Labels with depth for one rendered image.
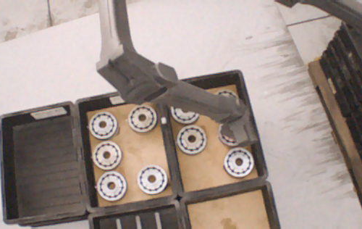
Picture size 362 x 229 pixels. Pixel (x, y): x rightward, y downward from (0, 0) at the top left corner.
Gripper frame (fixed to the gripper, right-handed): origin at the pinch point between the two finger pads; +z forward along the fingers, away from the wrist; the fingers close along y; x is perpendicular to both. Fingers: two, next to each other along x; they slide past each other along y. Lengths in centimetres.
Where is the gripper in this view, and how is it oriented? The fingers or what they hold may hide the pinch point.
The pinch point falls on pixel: (232, 130)
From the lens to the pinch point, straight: 134.3
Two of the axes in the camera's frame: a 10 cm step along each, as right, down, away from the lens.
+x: -8.9, -4.3, 1.7
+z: 0.2, 3.3, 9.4
